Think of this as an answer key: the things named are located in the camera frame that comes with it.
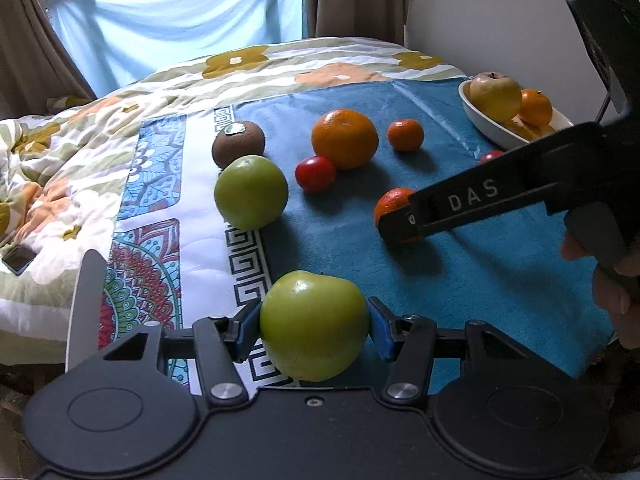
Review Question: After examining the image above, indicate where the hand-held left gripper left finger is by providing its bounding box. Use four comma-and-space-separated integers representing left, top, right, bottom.
102, 300, 263, 408

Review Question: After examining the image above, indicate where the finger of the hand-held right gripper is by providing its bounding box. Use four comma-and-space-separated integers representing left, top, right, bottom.
377, 192, 426, 244

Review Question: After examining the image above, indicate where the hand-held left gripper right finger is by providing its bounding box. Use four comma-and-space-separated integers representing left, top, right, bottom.
367, 296, 526, 406

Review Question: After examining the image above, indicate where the small mandarin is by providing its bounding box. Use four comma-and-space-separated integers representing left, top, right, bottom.
387, 119, 425, 152
374, 187, 421, 245

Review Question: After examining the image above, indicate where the green apple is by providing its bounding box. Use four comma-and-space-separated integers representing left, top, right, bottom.
214, 155, 290, 231
259, 270, 372, 382

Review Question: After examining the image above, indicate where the large orange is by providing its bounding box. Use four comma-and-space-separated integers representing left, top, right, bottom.
311, 108, 380, 171

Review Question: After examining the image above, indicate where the white bowl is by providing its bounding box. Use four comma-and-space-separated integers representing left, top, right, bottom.
458, 79, 576, 151

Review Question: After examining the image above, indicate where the brown kiwi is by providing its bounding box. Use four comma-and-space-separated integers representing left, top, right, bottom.
211, 120, 266, 170

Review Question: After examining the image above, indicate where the person's right hand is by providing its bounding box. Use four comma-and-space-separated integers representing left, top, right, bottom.
560, 232, 640, 351

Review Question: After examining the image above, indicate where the teal towel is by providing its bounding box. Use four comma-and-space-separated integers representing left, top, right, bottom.
234, 79, 618, 396

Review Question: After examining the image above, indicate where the medium orange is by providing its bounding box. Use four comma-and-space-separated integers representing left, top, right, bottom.
517, 88, 554, 127

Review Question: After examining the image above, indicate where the mandala printed cloth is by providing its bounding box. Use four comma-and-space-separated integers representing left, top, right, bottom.
97, 105, 301, 396

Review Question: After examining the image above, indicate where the yellow apple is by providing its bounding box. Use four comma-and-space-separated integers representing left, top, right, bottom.
469, 72, 523, 122

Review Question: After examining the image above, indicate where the floral duvet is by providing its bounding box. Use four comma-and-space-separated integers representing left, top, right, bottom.
0, 37, 473, 366

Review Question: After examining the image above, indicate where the black smartphone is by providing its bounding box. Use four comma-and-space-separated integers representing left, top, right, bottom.
1, 244, 38, 276

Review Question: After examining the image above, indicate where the light blue sheet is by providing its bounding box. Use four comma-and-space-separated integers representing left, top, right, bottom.
50, 0, 313, 98

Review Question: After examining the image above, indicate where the black cable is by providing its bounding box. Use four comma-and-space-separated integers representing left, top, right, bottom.
594, 79, 613, 124

